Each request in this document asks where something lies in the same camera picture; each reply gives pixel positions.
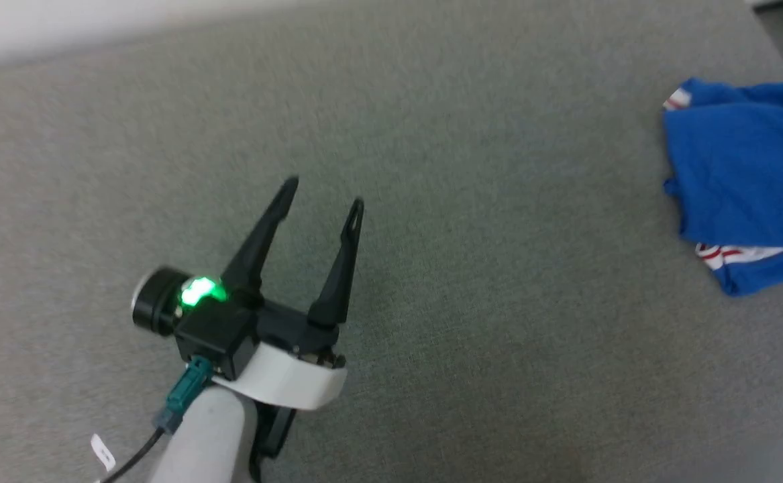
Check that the black white-banded left gripper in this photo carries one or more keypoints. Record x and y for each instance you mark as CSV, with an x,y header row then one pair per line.
x,y
284,379

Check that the blue shirt with white striped trim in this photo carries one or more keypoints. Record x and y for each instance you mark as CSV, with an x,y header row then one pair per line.
x,y
747,168

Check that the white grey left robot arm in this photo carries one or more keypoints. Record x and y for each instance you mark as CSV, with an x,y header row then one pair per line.
x,y
203,439

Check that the grey fabric sofa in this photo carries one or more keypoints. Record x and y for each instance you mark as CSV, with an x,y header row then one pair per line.
x,y
498,302

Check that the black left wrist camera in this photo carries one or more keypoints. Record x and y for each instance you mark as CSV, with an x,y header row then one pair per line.
x,y
217,335

